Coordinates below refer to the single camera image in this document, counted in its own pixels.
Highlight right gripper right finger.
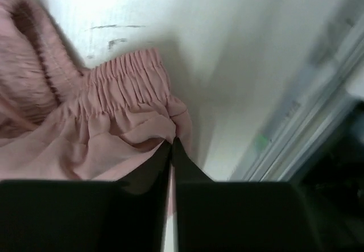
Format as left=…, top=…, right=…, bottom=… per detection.
left=172, top=139, right=323, bottom=251

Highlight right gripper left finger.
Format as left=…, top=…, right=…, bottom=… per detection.
left=1, top=142, right=171, bottom=251

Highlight pink trousers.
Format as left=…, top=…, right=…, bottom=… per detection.
left=1, top=0, right=192, bottom=180

